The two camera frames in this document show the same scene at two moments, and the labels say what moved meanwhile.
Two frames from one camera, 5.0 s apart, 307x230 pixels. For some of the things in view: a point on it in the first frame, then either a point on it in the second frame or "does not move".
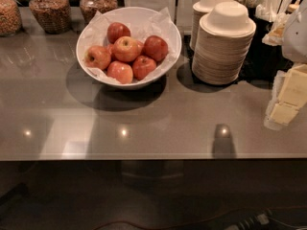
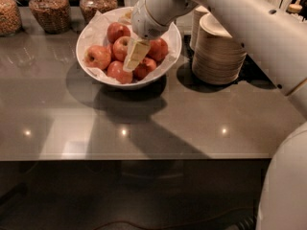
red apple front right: (141, 66) does not move
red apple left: (97, 57) does not move
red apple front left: (120, 71) does not move
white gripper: (296, 38) to (143, 22)
